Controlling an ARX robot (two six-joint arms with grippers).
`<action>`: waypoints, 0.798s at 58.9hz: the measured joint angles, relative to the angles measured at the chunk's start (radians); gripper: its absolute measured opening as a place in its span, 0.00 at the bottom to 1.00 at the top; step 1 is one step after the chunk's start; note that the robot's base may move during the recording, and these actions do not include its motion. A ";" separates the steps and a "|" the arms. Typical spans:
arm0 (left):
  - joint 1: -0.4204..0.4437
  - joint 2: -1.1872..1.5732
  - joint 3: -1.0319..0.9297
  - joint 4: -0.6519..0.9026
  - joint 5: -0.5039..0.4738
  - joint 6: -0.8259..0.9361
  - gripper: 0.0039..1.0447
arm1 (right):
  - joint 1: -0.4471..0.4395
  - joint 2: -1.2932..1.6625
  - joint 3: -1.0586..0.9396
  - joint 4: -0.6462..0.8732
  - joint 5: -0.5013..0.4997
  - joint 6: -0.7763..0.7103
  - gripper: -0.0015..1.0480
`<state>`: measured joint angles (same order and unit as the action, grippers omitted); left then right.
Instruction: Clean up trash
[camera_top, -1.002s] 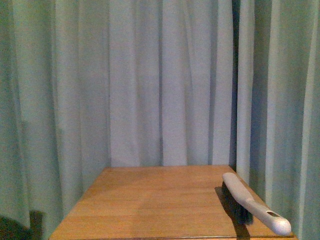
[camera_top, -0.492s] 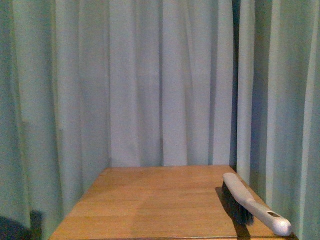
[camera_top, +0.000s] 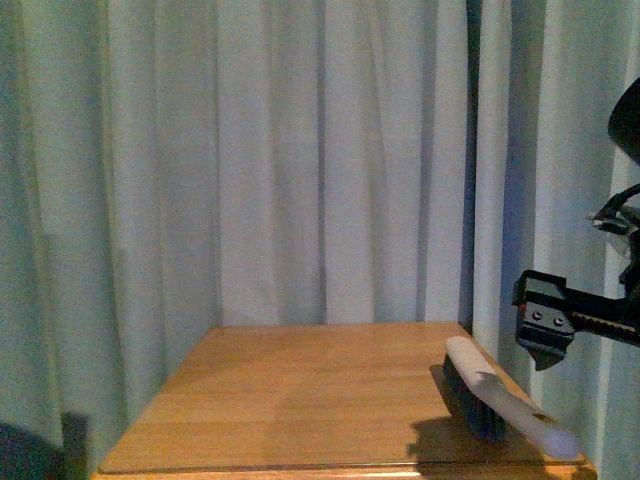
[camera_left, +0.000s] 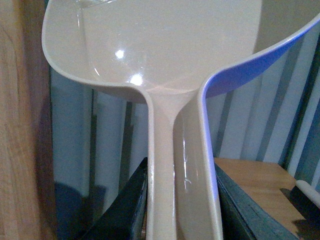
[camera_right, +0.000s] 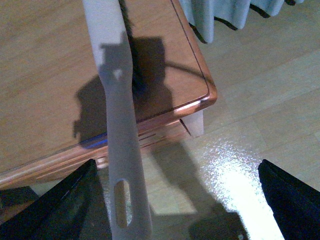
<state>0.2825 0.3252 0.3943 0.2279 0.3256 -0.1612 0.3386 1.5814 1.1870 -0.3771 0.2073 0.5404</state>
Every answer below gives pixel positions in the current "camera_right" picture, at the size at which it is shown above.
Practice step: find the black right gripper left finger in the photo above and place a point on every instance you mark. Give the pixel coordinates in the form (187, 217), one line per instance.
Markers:
(62, 213)

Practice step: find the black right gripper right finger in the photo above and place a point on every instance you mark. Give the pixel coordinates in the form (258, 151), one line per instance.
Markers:
(295, 205)

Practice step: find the beige hand brush black bristles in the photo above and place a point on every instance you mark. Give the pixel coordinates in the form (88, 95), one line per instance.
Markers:
(113, 58)

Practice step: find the wooden bedside table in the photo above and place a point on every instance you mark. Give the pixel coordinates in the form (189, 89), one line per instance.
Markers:
(52, 104)

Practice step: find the teal green curtain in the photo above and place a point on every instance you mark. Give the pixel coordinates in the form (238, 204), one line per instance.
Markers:
(267, 20)

